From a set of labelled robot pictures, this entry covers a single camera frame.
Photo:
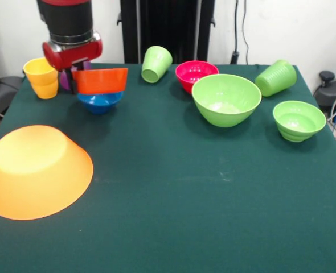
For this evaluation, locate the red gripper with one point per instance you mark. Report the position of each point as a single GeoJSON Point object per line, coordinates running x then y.
{"type": "Point", "coordinates": [71, 54]}

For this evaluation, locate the red bowl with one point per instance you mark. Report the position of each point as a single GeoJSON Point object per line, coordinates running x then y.
{"type": "Point", "coordinates": [102, 81]}

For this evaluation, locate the yellow ribbed cup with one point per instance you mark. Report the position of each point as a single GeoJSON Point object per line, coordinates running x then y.
{"type": "Point", "coordinates": [42, 82]}

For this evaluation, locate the large orange bowl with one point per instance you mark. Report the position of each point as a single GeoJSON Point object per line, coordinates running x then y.
{"type": "Point", "coordinates": [34, 176]}

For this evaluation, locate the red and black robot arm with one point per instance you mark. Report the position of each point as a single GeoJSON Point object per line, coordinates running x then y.
{"type": "Point", "coordinates": [68, 20]}

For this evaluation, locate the blue ribbed bowl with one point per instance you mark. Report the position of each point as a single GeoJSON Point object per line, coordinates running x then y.
{"type": "Point", "coordinates": [99, 103]}

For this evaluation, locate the black chair base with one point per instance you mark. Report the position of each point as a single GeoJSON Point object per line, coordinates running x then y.
{"type": "Point", "coordinates": [331, 91]}
{"type": "Point", "coordinates": [5, 88]}

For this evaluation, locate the green ribbed cup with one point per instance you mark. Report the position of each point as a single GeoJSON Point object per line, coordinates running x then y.
{"type": "Point", "coordinates": [156, 62]}

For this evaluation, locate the pink bowl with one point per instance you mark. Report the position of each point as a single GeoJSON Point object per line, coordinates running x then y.
{"type": "Point", "coordinates": [190, 74]}

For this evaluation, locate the large green bowl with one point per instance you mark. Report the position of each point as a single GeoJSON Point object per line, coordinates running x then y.
{"type": "Point", "coordinates": [227, 96]}

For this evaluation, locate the dark green tablecloth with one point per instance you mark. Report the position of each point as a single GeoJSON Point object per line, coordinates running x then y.
{"type": "Point", "coordinates": [185, 199]}

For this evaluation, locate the green smooth cup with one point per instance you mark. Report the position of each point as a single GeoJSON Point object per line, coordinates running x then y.
{"type": "Point", "coordinates": [276, 76]}

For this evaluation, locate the small green ribbed bowl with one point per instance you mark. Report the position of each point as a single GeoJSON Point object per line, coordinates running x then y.
{"type": "Point", "coordinates": [299, 119]}

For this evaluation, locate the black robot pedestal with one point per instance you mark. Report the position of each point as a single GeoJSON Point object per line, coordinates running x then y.
{"type": "Point", "coordinates": [162, 28]}

